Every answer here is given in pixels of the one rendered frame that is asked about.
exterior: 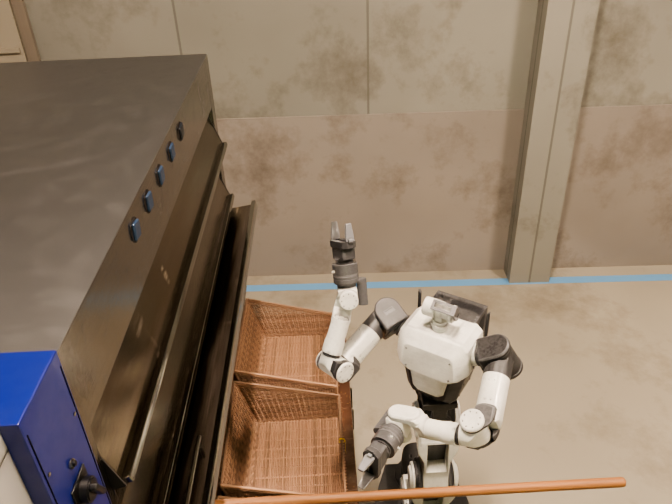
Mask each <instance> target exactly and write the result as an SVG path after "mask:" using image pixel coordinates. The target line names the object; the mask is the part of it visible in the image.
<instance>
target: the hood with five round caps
mask: <svg viewBox="0 0 672 504"><path fill-rule="evenodd" d="M211 108H212V106H211V99H210V92H209V85H208V78H207V71H206V65H205V59H204V61H203V63H202V65H201V67H200V69H199V71H198V73H197V75H196V77H195V79H194V81H193V83H192V85H191V87H190V89H189V91H188V93H187V95H186V97H185V99H184V101H183V103H182V105H181V107H180V109H179V111H178V113H177V115H176V117H175V119H174V121H173V123H172V125H171V127H170V129H169V131H168V133H167V135H166V137H165V139H164V141H163V143H162V145H161V147H160V149H159V151H158V153H157V155H156V157H155V159H154V161H153V163H152V165H151V167H150V169H149V171H148V173H147V175H146V177H145V179H144V181H143V183H142V185H141V187H140V189H139V191H138V193H137V195H136V197H135V199H134V201H133V203H132V205H131V207H130V209H129V211H128V213H127V215H126V217H125V219H124V221H123V223H122V225H121V227H120V229H119V231H118V233H117V235H116V237H115V239H114V241H113V243H112V245H111V247H110V249H109V250H108V252H107V254H106V256H105V258H104V260H103V262H102V264H101V266H100V268H99V270H98V272H97V274H96V276H95V278H94V280H93V282H92V284H91V286H90V288H89V290H88V292H87V294H86V296H85V298H84V300H83V302H82V304H81V306H80V308H79V310H78V312H77V314H76V316H75V318H74V320H73V322H72V324H71V326H70V328H69V330H68V332H67V334H66V336H65V338H64V340H63V342H62V344H61V346H62V349H63V352H64V355H65V358H66V360H67V363H68V366H69V369H70V372H71V375H72V377H73V380H74V383H75V386H76V389H77V392H78V394H79V397H80V400H81V403H82V406H83V408H84V411H85V414H86V417H87V420H88V423H89V425H90V426H91V423H92V420H93V418H94V415H95V413H96V410H97V407H98V405H99V402H100V399H101V397H102V394H103V392H104V389H105V386H106V384H107V381H108V378H109V376H110V373H111V371H112V368H113V365H114V363H115V360H116V357H117V355H118V352H119V350H120V347H121V344H122V342H123V339H124V336H125V334H126V331H127V329H128V326H129V323H130V321H131V318H132V315H133V313H134V310H135V308H136V305H137V302H138V300H139V297H140V294H141V292H142V289H143V287H144V284H145V281H146V279H147V276H148V273H149V271H150V268H151V266H152V263H153V260H154V258H155V255H156V252H157V250H158V247H159V245H160V242H161V239H162V237H163V234H164V231H165V229H166V226H167V224H168V221H169V218H170V216H171V213H172V210H173V208H174V205H175V203H176V200H177V197H178V195H179V192H180V189H181V187H182V184H183V182H184V179H185V176H186V174H187V171H188V168H189V166H190V163H191V161H192V158H193V155H194V153H195V150H196V147H197V145H198V142H199V139H200V137H201V134H202V132H203V129H204V126H205V124H206V121H207V118H208V116H209V113H210V111H211Z"/></svg>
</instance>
